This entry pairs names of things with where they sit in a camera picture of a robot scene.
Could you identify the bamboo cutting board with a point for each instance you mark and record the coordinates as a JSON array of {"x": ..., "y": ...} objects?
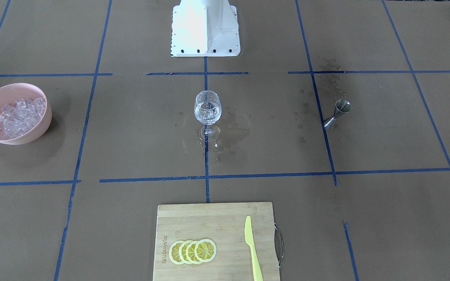
[{"x": 224, "y": 224}]

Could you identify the pile of ice cubes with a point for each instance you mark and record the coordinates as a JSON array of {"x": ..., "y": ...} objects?
[{"x": 20, "y": 117}]

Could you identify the clear wine glass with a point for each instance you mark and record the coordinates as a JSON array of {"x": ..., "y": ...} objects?
[{"x": 207, "y": 100}]

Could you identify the yellow plastic knife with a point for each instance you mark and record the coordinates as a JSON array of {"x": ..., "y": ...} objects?
[{"x": 249, "y": 239}]

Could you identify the pink bowl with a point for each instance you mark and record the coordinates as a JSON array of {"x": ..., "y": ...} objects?
[{"x": 9, "y": 94}]

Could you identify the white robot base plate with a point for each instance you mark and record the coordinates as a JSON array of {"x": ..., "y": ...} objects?
[{"x": 205, "y": 28}]

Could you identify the clear ice cube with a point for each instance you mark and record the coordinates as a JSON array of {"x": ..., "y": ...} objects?
[{"x": 210, "y": 115}]

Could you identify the steel jigger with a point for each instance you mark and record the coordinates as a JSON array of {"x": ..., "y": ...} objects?
[{"x": 342, "y": 107}]

